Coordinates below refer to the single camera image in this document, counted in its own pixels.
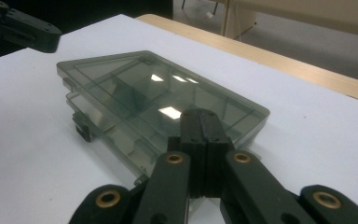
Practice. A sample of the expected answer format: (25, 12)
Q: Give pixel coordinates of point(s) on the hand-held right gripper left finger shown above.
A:
(194, 146)

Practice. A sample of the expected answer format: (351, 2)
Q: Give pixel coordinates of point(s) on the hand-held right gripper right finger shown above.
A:
(214, 149)

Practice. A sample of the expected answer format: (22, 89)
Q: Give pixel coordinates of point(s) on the grey translucent compartment box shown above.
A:
(121, 90)

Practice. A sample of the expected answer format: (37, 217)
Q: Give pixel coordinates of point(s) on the small white plug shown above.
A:
(210, 14)

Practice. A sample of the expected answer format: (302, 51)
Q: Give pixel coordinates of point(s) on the beige wooden desk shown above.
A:
(307, 15)

